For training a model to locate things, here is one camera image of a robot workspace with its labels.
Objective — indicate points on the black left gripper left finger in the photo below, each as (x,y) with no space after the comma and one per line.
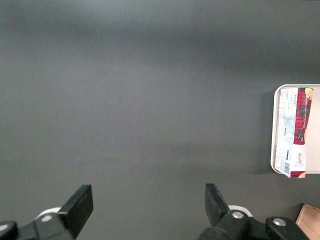
(77,205)

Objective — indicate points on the wooden two-drawer cabinet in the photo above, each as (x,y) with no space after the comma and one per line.
(310,222)

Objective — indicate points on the red tartan cookie box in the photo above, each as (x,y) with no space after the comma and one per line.
(301,117)

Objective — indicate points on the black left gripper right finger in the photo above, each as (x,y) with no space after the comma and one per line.
(215,207)

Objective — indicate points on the white rectangular plastic tray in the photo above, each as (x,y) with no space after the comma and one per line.
(313,150)

